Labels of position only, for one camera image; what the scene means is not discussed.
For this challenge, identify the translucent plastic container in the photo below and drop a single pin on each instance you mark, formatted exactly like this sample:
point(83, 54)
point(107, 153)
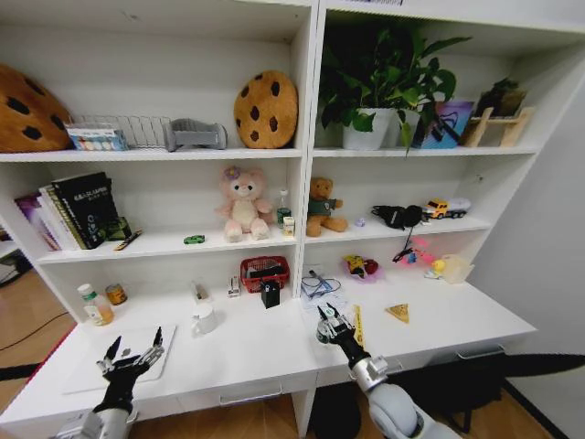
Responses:
point(457, 270)

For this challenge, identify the yellow toy truck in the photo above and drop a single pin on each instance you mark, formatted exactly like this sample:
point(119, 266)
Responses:
point(441, 208)

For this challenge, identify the yellow black utility knife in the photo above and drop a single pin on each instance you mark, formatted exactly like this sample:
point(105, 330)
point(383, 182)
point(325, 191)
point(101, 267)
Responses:
point(128, 240)

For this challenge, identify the small pale drink carton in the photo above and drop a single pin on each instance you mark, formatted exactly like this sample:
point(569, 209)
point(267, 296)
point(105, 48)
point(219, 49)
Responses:
point(289, 226)

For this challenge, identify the white books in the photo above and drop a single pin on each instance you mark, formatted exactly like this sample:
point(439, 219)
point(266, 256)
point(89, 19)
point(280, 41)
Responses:
point(57, 219)

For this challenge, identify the black pen holder box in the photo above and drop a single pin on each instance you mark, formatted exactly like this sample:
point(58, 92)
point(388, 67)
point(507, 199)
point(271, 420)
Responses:
point(271, 295)

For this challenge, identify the brown teddy bear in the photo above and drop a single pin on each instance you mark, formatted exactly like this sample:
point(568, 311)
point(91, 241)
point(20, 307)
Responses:
point(322, 210)

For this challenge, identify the red toy fruit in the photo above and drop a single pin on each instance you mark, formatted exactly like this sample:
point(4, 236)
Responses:
point(371, 266)

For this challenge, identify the yellow can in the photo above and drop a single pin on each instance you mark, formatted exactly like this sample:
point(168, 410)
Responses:
point(116, 295)

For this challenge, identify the white plant pot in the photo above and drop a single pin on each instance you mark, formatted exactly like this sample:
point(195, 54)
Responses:
point(365, 132)

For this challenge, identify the round brown cookie pillow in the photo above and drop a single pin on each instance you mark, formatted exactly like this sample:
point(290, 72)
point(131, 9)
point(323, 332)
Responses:
point(266, 110)

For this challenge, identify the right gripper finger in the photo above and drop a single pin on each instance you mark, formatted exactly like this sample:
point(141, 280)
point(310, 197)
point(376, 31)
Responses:
point(321, 327)
point(340, 318)

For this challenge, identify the orange juice bottle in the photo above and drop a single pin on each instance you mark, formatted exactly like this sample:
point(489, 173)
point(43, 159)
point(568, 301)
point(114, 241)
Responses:
point(98, 308)

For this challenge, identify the dark green camouflage toy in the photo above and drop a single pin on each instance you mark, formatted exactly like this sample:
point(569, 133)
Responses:
point(119, 228)

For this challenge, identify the black book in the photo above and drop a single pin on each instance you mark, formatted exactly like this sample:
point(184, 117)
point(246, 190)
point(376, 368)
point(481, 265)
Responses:
point(89, 210)

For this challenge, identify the green toy car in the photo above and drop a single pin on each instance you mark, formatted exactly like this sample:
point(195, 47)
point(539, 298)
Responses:
point(195, 239)

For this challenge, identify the yellow duck toy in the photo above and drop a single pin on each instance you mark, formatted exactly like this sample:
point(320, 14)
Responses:
point(438, 267)

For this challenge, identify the pink plush bunny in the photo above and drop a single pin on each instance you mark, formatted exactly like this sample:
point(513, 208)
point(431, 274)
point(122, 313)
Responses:
point(244, 206)

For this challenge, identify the white mug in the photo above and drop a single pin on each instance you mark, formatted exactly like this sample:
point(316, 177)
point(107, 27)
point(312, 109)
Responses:
point(203, 320)

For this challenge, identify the blue purple printed box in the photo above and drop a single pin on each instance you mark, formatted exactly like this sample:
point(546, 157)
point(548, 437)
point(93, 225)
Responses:
point(445, 125)

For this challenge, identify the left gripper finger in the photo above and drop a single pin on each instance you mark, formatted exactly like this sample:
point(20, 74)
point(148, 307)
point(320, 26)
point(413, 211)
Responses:
point(155, 353)
point(112, 354)

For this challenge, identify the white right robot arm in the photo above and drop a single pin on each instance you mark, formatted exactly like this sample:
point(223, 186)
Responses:
point(388, 407)

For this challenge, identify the wooden rack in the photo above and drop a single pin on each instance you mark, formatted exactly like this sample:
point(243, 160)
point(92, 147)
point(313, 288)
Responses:
point(498, 128)

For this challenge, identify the white shelving desk unit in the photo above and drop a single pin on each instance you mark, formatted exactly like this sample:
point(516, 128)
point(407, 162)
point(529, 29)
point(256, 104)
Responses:
point(292, 356)

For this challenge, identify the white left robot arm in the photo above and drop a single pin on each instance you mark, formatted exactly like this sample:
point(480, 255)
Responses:
point(91, 425)

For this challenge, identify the yellow ruler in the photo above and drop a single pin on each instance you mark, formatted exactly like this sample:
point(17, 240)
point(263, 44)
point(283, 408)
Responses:
point(360, 327)

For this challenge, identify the toy pizza slice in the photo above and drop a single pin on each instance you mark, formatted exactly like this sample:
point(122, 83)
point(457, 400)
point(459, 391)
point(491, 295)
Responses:
point(400, 313)

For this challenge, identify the black headphones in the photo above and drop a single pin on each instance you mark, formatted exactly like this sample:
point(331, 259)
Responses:
point(397, 215)

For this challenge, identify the green label bottle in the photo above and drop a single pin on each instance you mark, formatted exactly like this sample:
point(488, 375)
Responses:
point(283, 215)

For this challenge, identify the purple book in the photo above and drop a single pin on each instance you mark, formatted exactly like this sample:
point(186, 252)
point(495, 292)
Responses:
point(34, 215)

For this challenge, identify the grey plastic holder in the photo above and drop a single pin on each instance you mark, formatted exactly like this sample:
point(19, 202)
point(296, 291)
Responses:
point(192, 135)

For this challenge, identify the green leafy plant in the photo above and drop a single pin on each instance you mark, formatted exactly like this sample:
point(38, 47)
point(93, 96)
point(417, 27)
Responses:
point(379, 73)

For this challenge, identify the pink blue toy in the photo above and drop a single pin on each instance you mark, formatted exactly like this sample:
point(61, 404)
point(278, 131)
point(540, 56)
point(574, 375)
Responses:
point(418, 253)

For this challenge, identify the pink bowl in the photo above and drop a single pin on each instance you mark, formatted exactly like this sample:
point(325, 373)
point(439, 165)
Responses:
point(377, 274)

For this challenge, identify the yellow toy banana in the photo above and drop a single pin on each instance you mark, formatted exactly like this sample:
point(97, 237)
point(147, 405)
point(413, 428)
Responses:
point(354, 265)

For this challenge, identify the small white red box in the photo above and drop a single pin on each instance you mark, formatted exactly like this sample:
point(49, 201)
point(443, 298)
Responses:
point(233, 288)

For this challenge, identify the red mesh basket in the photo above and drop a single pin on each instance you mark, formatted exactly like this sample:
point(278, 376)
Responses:
point(265, 285)

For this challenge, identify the small purple white trinket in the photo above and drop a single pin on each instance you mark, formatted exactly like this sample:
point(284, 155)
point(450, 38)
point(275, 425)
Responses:
point(360, 222)

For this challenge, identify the blue white printed box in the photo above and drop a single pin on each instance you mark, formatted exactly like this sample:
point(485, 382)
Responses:
point(96, 138)

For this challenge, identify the dark framed picture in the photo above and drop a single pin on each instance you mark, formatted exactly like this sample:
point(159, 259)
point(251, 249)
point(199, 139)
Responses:
point(503, 98)

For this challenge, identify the large brown cookie pillow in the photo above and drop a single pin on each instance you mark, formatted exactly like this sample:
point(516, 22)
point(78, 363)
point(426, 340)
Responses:
point(27, 114)

